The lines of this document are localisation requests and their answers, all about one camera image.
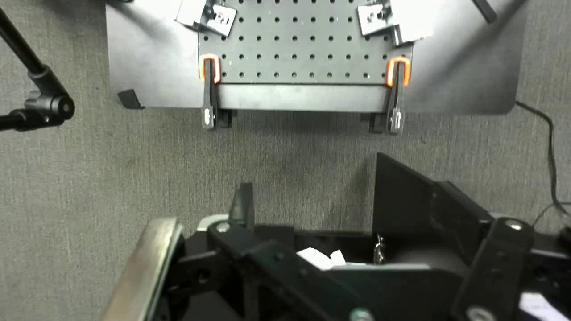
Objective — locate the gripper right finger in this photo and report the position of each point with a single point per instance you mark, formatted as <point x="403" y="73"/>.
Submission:
<point x="415" y="209"/>

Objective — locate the silver metal bracket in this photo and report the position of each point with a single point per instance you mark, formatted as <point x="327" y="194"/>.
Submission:
<point x="214" y="17"/>
<point x="379" y="18"/>

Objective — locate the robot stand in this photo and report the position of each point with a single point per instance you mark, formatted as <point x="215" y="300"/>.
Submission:
<point x="151" y="62"/>

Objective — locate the white paper scrap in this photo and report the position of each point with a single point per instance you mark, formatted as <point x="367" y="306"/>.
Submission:
<point x="319" y="258"/>

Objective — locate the small black tape piece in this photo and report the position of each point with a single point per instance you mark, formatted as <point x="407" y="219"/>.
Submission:
<point x="130" y="99"/>

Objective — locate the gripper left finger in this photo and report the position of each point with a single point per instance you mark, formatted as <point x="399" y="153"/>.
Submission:
<point x="276" y="267"/>

